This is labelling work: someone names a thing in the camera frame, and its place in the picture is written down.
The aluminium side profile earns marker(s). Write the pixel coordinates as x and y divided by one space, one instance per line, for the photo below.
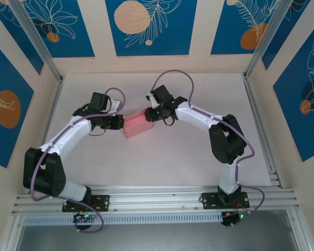
12 235
299 235

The pink paper box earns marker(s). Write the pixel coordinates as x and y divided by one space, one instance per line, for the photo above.
136 125

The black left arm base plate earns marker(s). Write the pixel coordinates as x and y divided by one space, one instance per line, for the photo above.
102 202

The blue panel with peach circle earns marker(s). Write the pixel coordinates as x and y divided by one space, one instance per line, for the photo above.
157 39

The aluminium mounting rail frame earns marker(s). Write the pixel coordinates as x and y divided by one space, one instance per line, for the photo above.
157 201

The aluminium table edge rail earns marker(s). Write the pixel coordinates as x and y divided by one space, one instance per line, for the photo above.
56 96
253 99

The grey metal sheet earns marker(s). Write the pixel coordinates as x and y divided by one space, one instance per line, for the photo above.
157 240

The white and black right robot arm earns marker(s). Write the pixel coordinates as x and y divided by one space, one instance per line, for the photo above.
225 141

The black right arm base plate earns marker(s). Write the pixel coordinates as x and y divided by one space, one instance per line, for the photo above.
209 201

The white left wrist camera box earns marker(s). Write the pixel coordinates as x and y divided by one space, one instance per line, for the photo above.
115 105

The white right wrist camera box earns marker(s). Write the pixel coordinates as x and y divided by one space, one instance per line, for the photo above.
153 100

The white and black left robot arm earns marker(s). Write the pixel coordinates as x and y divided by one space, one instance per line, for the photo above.
49 172

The aluminium corner post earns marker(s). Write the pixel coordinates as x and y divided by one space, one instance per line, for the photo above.
39 39
269 39

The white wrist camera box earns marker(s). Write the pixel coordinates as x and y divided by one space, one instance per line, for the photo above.
115 105
153 100

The blue floral wall panel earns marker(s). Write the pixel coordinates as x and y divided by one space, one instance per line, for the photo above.
68 39
285 32
5 78
19 34
303 117
233 26

